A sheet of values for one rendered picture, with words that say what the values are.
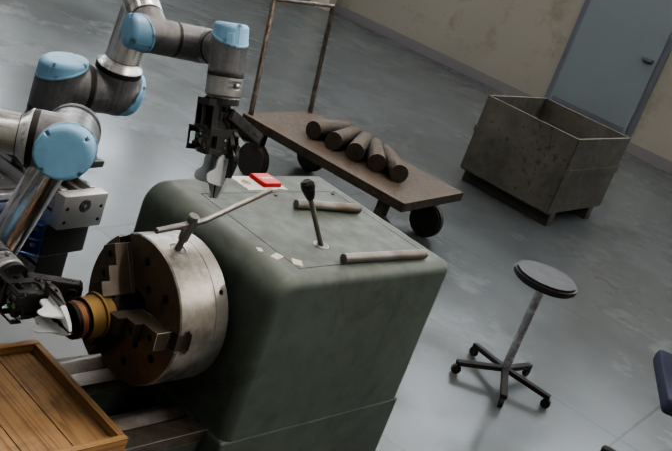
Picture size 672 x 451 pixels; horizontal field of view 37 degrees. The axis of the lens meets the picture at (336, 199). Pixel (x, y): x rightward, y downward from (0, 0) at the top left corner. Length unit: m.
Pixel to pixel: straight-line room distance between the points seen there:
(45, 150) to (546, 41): 10.56
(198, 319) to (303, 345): 0.27
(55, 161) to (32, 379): 0.46
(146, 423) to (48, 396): 0.21
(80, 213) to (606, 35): 9.91
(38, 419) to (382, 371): 0.84
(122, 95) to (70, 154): 0.56
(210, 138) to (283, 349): 0.47
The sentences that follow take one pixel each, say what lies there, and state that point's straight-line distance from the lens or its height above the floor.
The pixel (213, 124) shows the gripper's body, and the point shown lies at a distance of 2.08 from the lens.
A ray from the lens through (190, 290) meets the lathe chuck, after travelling 2.02.
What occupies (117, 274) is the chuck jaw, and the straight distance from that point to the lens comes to 2.09.
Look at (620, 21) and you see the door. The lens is 11.96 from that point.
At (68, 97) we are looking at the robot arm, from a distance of 2.53.
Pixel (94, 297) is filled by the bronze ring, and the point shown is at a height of 1.12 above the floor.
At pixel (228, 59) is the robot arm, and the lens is 2.07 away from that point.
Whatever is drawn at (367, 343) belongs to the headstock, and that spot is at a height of 1.06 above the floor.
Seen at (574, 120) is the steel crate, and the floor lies 0.65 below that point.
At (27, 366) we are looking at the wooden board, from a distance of 2.23.
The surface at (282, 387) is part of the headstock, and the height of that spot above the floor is 0.98.
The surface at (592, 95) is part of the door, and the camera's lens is 12.03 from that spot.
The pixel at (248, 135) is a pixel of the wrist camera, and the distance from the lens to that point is 2.14.
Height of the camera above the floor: 2.07
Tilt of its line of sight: 18 degrees down
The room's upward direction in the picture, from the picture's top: 20 degrees clockwise
